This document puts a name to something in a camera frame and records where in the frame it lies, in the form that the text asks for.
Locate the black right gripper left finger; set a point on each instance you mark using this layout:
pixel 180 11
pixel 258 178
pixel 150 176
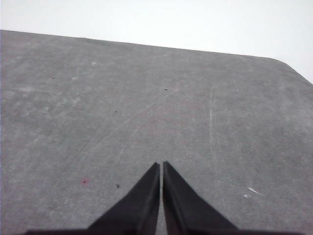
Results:
pixel 137 208

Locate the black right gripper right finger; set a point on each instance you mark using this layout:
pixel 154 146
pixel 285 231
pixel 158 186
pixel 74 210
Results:
pixel 185 208

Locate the grey table cloth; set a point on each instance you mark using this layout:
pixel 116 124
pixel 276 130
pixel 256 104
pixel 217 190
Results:
pixel 97 117

